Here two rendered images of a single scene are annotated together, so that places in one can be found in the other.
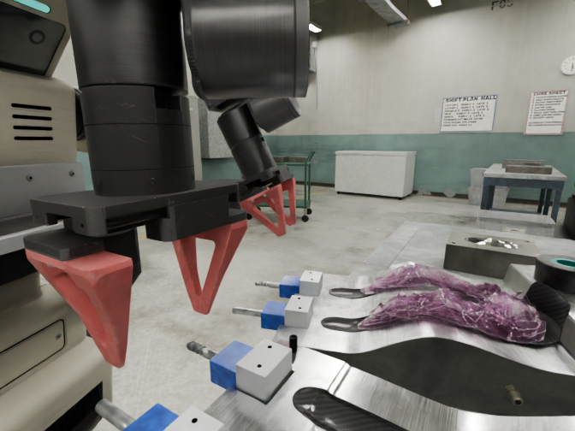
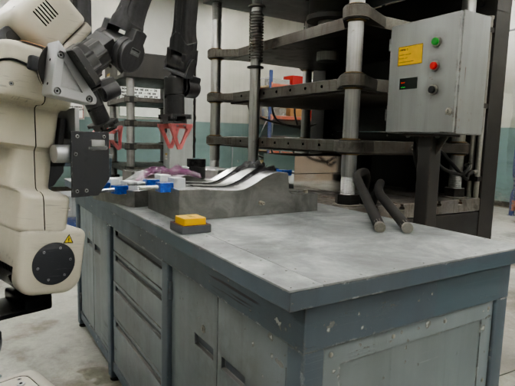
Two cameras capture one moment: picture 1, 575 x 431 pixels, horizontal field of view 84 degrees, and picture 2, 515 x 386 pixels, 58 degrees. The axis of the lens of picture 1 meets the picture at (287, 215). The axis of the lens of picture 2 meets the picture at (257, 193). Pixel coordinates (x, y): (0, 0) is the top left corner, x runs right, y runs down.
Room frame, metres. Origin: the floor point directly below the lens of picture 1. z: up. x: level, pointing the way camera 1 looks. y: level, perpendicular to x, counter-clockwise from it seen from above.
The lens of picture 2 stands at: (-0.63, 1.20, 1.04)
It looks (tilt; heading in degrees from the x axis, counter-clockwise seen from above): 7 degrees down; 296
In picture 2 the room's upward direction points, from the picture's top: 2 degrees clockwise
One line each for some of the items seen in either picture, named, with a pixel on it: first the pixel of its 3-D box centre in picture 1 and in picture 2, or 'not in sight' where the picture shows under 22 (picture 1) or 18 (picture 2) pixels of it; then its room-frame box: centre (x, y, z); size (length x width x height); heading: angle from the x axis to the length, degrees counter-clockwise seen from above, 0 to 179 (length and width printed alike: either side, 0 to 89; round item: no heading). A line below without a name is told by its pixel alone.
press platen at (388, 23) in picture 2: not in sight; (329, 60); (0.16, -1.19, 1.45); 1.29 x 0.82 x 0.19; 149
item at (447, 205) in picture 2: not in sight; (322, 191); (0.17, -1.20, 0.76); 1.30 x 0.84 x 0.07; 149
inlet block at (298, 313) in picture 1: (270, 315); (116, 189); (0.47, 0.03, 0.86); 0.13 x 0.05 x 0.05; 76
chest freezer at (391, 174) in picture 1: (374, 173); not in sight; (7.00, -1.88, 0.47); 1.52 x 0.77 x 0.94; 55
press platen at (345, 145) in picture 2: not in sight; (326, 154); (0.15, -1.19, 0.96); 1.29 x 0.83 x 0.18; 149
